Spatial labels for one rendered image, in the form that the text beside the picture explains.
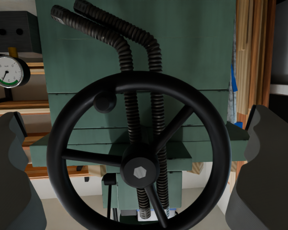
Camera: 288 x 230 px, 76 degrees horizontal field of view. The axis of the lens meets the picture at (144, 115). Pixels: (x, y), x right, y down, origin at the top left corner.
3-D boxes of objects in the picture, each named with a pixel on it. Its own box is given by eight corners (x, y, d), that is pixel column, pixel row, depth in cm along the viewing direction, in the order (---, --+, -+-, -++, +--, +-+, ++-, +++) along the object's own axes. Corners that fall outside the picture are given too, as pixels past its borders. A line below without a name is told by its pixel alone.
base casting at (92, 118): (231, 89, 45) (228, 125, 47) (180, 81, 101) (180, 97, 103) (45, 93, 44) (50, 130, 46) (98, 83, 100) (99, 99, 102)
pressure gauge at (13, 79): (18, 44, 35) (24, 87, 37) (29, 47, 39) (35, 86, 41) (-15, 45, 35) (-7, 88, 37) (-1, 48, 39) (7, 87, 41)
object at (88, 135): (219, 125, 47) (218, 140, 47) (194, 110, 67) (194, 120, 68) (59, 129, 46) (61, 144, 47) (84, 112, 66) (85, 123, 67)
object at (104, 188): (118, 180, 86) (120, 208, 89) (120, 170, 95) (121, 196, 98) (100, 180, 86) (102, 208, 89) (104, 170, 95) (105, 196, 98)
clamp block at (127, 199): (184, 171, 39) (183, 208, 40) (173, 146, 52) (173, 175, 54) (113, 173, 38) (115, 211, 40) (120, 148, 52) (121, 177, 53)
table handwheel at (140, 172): (258, 220, 29) (89, 275, 31) (210, 161, 49) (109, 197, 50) (206, 36, 23) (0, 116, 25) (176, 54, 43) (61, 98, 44)
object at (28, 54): (25, 9, 37) (31, 52, 38) (54, 25, 49) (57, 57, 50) (-18, 10, 37) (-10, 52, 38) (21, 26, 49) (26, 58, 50)
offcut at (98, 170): (97, 156, 54) (98, 167, 55) (87, 162, 50) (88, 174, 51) (109, 159, 52) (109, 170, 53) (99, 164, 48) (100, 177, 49)
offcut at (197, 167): (204, 155, 53) (203, 167, 53) (191, 153, 54) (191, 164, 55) (200, 162, 49) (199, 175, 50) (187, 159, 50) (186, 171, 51)
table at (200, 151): (295, 154, 38) (290, 181, 40) (227, 119, 68) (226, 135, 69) (-1, 163, 37) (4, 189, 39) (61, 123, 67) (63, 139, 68)
